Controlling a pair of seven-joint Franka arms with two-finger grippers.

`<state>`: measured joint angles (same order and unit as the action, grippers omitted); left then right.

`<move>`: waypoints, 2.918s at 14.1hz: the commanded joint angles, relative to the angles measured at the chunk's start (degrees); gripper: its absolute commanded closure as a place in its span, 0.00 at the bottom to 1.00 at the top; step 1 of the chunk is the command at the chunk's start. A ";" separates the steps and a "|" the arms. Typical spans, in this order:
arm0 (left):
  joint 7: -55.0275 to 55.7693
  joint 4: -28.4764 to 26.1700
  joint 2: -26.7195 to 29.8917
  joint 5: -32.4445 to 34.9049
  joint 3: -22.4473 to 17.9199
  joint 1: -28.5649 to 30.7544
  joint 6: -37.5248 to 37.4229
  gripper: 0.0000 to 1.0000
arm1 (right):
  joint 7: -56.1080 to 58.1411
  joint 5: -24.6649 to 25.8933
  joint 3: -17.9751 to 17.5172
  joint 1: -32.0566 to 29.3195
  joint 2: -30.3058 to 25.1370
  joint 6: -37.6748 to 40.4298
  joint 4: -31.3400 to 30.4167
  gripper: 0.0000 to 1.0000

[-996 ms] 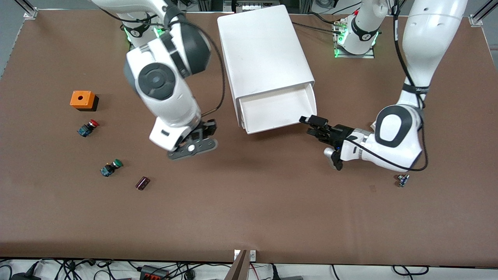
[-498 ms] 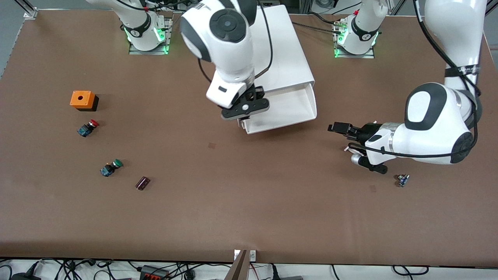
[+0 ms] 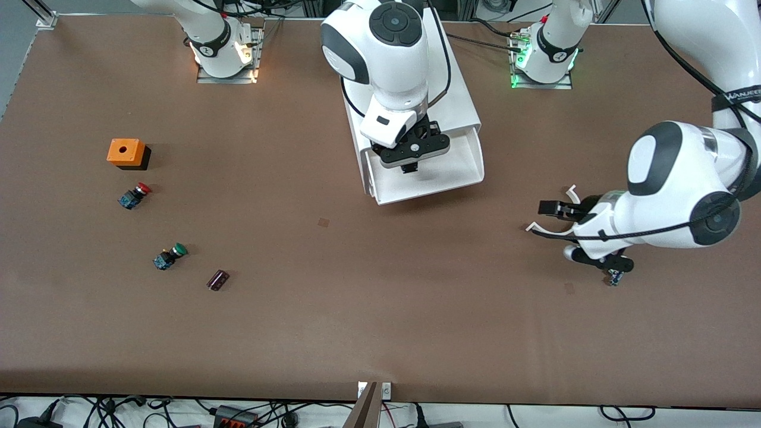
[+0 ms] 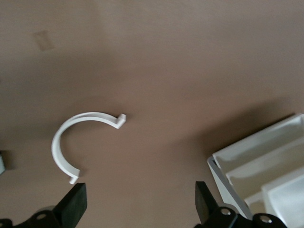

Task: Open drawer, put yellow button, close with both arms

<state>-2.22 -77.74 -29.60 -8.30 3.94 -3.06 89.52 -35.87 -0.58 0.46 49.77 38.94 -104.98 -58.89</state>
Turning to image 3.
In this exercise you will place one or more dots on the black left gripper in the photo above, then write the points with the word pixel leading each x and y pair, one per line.
pixel 584 210

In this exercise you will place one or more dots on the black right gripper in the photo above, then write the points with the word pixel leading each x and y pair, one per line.
pixel 409 167

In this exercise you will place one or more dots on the white plastic drawer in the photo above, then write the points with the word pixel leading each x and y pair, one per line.
pixel 452 166

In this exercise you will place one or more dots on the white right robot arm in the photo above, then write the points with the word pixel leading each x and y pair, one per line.
pixel 386 53

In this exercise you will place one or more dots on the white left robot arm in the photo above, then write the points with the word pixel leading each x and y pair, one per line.
pixel 672 172

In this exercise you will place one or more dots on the white drawer cabinet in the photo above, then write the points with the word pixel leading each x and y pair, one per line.
pixel 461 101

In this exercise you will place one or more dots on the green push button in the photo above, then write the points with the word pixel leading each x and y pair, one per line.
pixel 169 257

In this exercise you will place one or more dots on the red push button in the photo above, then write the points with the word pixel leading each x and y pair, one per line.
pixel 134 196

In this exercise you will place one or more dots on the small blue electronic component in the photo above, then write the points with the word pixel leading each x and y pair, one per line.
pixel 614 278

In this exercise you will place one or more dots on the dark purple cylindrical capacitor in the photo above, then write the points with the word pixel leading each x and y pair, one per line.
pixel 217 280

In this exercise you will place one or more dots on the black plug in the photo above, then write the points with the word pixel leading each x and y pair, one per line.
pixel 418 416

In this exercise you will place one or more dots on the black orange power strip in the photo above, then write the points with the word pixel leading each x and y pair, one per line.
pixel 235 419

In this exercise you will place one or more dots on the black power adapter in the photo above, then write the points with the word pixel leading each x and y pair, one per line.
pixel 35 423

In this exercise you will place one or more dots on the white curved plastic bracket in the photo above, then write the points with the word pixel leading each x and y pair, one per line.
pixel 572 193

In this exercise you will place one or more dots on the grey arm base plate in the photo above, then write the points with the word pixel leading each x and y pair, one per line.
pixel 562 86
pixel 208 79

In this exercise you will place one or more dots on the aluminium frame post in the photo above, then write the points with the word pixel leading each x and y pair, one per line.
pixel 310 7

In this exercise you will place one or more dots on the white small bracket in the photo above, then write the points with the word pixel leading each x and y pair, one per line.
pixel 386 390

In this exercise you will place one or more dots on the grey slanted post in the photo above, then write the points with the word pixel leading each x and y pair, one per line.
pixel 364 413

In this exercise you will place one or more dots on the orange button enclosure box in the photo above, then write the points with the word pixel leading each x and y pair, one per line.
pixel 125 151

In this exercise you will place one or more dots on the aluminium profile bracket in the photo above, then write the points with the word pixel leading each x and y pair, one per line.
pixel 44 18

